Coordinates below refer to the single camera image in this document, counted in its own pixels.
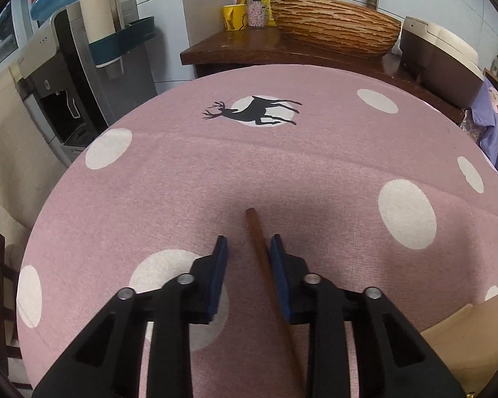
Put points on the teal wall-mounted holder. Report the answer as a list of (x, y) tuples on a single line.
[(120, 43)]

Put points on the brown and white rice cooker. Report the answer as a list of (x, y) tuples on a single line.
[(435, 54)]

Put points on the beige perforated utensil holder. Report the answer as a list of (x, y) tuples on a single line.
[(477, 340)]

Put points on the brown wooden chopstick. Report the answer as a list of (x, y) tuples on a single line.
[(259, 248)]

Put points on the yellow cup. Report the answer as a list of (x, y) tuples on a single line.
[(234, 18)]

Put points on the grey water dispenser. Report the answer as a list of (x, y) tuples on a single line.
[(70, 91)]

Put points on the pink dotted pump bottle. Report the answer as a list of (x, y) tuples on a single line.
[(256, 12)]

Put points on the purple floral cloth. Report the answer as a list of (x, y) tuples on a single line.
[(496, 124)]

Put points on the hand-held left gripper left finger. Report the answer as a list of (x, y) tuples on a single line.
[(218, 282)]

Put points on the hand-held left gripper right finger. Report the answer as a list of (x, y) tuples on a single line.
[(280, 282)]

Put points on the beige cloth cover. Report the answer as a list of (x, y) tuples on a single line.
[(16, 153)]

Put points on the brown woven-look basin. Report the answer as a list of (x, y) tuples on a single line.
[(336, 25)]

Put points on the dark wooden counter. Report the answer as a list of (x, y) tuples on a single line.
[(249, 47)]

